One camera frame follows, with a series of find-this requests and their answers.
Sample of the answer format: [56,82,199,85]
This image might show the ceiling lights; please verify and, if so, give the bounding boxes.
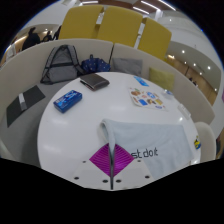
[79,0,176,16]

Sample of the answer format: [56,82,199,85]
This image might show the white chair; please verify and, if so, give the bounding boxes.
[194,121,217,164]

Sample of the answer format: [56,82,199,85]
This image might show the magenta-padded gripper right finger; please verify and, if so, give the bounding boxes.
[112,144,155,191]

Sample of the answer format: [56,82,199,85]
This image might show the person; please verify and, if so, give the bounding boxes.
[42,30,54,43]
[21,27,42,52]

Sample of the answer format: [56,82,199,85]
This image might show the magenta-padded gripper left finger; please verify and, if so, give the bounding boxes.
[71,142,114,191]

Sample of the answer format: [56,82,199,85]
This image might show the grey cushion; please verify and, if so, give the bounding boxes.
[110,57,144,77]

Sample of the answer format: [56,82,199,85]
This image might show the colourful sticker sheet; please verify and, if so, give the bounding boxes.
[128,86,167,111]

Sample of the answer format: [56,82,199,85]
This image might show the light blue towel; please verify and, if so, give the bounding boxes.
[98,118,195,181]

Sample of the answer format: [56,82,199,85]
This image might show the curved white sofa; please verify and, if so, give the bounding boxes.
[0,37,216,168]

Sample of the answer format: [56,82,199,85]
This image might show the navy dotted umbrella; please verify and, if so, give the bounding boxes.
[80,54,112,75]

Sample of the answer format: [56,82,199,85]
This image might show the blue box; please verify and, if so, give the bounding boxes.
[53,89,83,114]

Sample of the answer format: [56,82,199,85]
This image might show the dark brown wallet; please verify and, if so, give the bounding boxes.
[79,72,111,92]

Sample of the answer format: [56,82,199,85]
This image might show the yellow-green cushion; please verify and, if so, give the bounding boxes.
[148,67,176,91]

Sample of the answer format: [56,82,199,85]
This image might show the grey backpack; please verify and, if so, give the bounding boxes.
[40,44,85,85]

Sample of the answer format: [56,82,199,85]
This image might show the yellow panel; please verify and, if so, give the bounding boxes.
[96,5,144,48]
[137,17,173,61]
[58,4,105,41]

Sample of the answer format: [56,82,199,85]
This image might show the yellow and blue toy figure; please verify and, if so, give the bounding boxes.
[193,135,202,150]

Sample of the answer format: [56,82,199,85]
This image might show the small blue and white card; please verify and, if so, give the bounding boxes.
[162,89,175,100]

